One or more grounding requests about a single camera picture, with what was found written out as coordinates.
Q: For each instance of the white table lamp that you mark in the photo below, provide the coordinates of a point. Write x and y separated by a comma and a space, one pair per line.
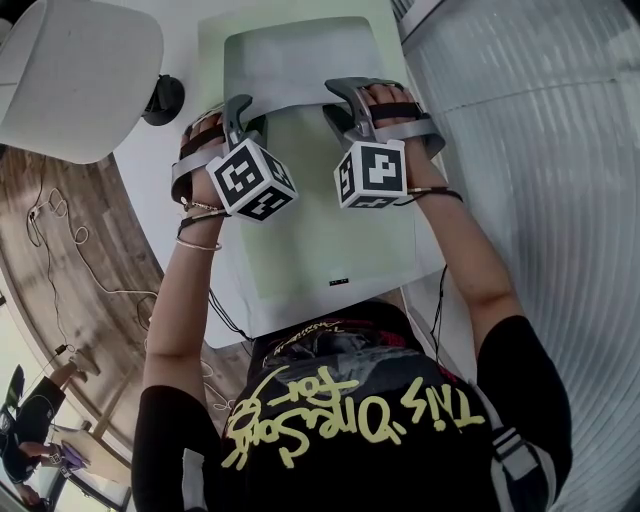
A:
75, 75

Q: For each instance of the white venetian blinds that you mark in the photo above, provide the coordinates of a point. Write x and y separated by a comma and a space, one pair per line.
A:
550, 250

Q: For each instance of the person's right hand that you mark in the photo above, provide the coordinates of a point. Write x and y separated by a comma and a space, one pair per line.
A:
420, 170

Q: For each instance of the gold bangle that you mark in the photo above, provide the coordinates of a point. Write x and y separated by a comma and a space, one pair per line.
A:
197, 245

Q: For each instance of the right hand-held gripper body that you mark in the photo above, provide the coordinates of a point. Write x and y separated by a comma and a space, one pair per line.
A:
375, 172

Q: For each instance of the person's black printed t-shirt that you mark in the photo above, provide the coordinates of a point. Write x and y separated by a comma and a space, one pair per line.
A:
350, 450

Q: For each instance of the person's right forearm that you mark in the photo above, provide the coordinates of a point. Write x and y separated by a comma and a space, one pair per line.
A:
465, 250

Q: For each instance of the grey cloth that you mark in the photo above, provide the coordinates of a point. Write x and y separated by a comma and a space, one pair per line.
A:
300, 70

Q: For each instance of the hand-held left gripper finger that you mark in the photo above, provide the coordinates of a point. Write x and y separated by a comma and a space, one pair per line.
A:
233, 125

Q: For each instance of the purple cloth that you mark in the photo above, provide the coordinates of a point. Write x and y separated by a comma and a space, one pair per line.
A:
71, 456

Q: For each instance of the person's left hand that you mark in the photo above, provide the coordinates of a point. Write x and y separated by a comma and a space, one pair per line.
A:
205, 182

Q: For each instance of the person's left forearm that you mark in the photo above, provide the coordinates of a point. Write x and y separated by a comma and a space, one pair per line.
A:
185, 300

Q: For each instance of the light green mat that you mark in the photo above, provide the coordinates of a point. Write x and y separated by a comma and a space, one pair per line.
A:
325, 240

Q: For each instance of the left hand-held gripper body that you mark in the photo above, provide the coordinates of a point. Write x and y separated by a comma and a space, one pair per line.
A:
250, 180

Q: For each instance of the black power adapter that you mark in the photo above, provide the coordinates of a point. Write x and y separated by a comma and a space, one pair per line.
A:
61, 349

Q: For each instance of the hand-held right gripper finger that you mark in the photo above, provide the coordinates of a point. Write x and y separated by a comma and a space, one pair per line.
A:
342, 125
361, 115

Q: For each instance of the wooden table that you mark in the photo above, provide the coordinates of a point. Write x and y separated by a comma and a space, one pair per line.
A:
100, 450

